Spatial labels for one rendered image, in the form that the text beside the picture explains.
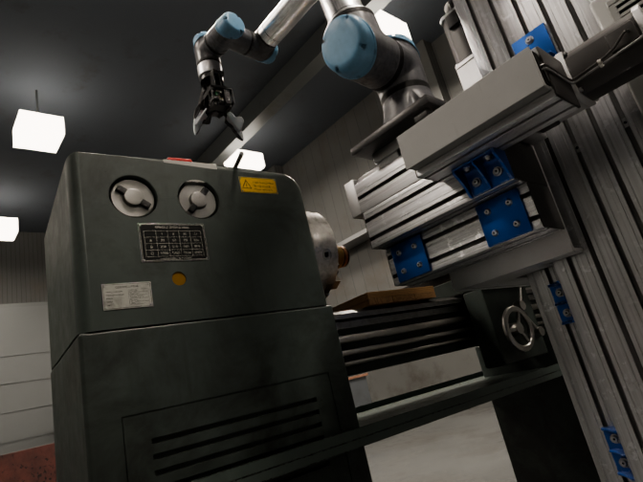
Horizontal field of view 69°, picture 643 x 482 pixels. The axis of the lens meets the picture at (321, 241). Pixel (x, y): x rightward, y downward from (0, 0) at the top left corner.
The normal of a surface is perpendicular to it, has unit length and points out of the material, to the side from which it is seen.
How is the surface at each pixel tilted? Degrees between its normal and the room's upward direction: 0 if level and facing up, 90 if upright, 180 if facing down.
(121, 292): 90
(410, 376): 90
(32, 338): 90
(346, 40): 98
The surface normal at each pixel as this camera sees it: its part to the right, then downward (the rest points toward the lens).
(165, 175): 0.55, -0.36
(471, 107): -0.75, -0.03
